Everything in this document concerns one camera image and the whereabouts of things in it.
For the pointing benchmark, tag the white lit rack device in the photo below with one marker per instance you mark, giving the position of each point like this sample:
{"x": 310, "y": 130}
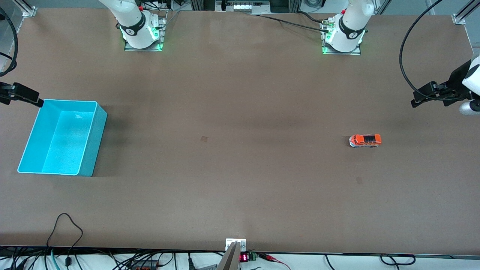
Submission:
{"x": 245, "y": 5}

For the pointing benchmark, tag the red clip lead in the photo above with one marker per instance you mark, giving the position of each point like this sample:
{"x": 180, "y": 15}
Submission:
{"x": 272, "y": 258}

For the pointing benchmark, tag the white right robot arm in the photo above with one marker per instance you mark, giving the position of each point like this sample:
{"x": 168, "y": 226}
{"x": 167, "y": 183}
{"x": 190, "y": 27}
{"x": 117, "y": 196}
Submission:
{"x": 131, "y": 22}

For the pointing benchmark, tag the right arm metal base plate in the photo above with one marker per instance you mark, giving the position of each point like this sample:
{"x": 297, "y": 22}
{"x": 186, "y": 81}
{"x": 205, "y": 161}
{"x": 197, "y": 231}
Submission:
{"x": 163, "y": 30}

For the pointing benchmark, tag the red digit display module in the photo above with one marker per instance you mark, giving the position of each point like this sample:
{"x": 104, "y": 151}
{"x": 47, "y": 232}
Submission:
{"x": 244, "y": 257}

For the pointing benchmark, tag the grey metal side panel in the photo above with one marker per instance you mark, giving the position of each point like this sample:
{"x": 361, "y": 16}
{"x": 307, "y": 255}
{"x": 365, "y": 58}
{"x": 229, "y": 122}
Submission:
{"x": 5, "y": 37}

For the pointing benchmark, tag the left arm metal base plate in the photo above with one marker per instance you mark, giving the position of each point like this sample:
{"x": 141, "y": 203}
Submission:
{"x": 354, "y": 52}

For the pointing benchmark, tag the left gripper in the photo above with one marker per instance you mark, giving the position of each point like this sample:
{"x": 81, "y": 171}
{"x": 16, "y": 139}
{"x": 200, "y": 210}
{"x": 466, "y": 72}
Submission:
{"x": 455, "y": 84}

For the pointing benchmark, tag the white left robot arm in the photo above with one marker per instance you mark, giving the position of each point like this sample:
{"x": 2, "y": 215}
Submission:
{"x": 348, "y": 30}

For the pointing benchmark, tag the aluminium frame corner bracket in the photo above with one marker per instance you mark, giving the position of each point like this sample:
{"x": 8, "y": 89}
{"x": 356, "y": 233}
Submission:
{"x": 28, "y": 10}
{"x": 459, "y": 18}

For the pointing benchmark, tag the orange toy bus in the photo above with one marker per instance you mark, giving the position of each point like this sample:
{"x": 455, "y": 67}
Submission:
{"x": 365, "y": 140}

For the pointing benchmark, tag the blue plastic box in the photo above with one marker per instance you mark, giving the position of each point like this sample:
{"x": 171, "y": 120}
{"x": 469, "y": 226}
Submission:
{"x": 63, "y": 142}

